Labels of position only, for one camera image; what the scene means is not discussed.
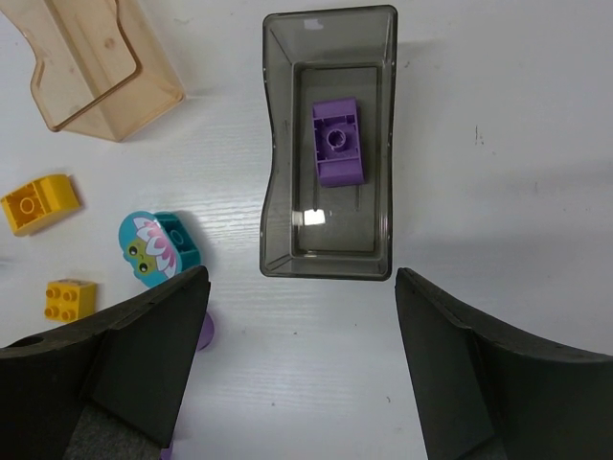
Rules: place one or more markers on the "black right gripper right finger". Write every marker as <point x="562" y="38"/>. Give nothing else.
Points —
<point x="485" y="389"/>

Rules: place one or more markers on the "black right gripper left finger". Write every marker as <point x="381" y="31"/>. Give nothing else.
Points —
<point x="109" y="386"/>

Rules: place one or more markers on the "yellow square lego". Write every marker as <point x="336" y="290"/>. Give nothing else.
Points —
<point x="69" y="300"/>

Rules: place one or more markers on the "purple lotus lego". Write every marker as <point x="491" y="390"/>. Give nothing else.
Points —
<point x="207" y="333"/>

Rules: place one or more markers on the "teal flower face lego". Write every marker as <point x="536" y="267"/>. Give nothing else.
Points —
<point x="157" y="246"/>

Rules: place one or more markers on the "yellow curved lego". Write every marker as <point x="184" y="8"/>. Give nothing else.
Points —
<point x="39" y="204"/>

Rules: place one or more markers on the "purple curved lego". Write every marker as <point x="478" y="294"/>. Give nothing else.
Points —
<point x="337" y="149"/>

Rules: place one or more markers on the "dark grey plastic container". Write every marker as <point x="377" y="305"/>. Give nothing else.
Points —
<point x="330" y="84"/>

